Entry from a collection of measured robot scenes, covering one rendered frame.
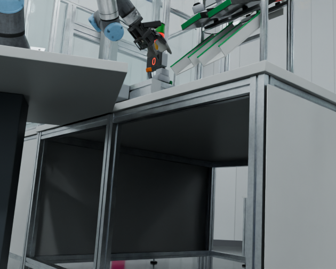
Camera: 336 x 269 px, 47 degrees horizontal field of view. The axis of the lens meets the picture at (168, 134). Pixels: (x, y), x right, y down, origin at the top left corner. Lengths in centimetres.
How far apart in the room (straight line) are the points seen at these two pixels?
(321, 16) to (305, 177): 592
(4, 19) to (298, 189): 109
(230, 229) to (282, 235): 448
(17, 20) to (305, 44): 553
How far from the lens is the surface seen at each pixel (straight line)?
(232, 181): 553
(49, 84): 128
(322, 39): 680
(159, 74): 174
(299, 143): 112
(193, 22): 158
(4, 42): 151
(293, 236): 108
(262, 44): 146
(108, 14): 157
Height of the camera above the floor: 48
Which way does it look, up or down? 11 degrees up
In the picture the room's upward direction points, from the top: 4 degrees clockwise
